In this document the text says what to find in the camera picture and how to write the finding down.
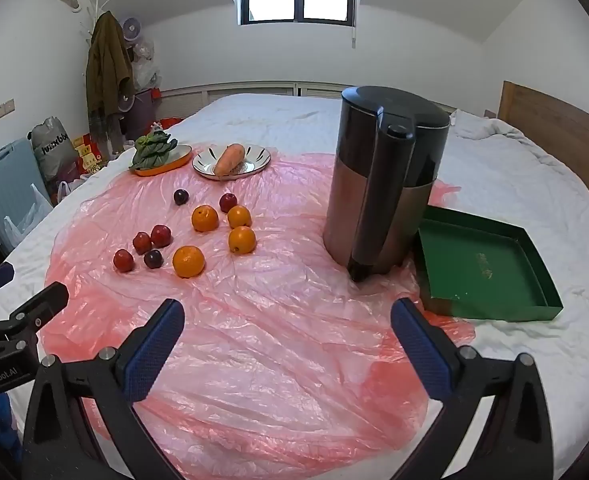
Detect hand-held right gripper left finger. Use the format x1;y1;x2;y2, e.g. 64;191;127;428
22;298;186;480

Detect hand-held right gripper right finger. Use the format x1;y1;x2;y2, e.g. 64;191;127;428
390;298;555;480

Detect green cardboard box tray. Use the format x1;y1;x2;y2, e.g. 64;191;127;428
413;205;564;322

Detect orange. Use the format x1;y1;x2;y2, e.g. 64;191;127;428
172;245;206;279
228;226;257;254
191;205;220;233
227;205;252;230

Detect person's left hand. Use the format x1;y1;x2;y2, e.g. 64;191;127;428
0;392;24;467

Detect white plastic bag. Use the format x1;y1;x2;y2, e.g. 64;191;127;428
3;182;55;250

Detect light blue suitcase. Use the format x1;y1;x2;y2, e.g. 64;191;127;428
0;137;52;261

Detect pink plastic sheet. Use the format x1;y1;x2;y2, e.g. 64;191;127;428
42;152;477;480

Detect grey printed bag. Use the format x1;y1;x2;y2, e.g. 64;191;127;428
28;116;82;186

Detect red and yellow boxes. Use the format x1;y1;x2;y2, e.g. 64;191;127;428
72;132;106;176

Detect green bok choy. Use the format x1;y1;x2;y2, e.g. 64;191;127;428
129;129;178;170

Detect orange oval plate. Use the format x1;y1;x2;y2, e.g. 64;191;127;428
133;144;194;177

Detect carrot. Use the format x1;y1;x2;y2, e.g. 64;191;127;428
213;143;246;177

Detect purple bin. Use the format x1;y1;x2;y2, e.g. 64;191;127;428
123;87;162;142

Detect white patterned plate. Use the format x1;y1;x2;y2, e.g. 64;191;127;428
192;144;271;181

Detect olive green coat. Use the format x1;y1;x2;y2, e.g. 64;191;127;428
85;11;136;133

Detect clear plastic bags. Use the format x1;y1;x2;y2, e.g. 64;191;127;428
132;35;162;90

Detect wooden headboard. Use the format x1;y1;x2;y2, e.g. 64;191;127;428
497;80;589;192

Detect white coat rack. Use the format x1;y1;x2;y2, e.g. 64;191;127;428
79;0;120;41

